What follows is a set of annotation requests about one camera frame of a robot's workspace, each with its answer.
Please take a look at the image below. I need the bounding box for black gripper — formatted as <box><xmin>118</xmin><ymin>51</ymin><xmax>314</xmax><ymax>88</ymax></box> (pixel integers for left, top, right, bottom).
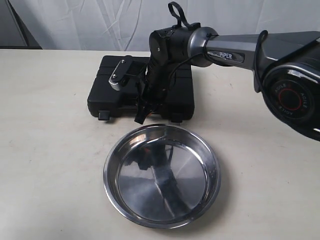
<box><xmin>134</xmin><ymin>56</ymin><xmax>179</xmax><ymax>124</ymax></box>

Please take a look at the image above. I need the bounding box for black plastic tool case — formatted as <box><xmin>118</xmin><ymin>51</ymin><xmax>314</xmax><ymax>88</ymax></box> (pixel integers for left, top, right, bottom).
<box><xmin>87</xmin><ymin>55</ymin><xmax>195</xmax><ymax>123</ymax></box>

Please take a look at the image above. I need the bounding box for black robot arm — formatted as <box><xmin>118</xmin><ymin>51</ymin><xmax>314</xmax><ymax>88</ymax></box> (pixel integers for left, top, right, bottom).
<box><xmin>135</xmin><ymin>24</ymin><xmax>320</xmax><ymax>140</ymax></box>

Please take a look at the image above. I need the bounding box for round stainless steel tray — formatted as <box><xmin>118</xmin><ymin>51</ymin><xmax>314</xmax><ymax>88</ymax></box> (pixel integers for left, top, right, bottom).
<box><xmin>102</xmin><ymin>123</ymin><xmax>222</xmax><ymax>229</ymax></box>

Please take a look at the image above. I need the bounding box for white backdrop curtain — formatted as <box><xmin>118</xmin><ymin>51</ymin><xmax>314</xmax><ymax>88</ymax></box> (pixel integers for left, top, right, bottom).
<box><xmin>11</xmin><ymin>0</ymin><xmax>320</xmax><ymax>52</ymax></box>

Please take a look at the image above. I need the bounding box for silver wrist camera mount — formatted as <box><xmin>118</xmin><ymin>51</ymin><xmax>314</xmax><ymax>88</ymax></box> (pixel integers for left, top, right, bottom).
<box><xmin>108</xmin><ymin>55</ymin><xmax>134</xmax><ymax>91</ymax></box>

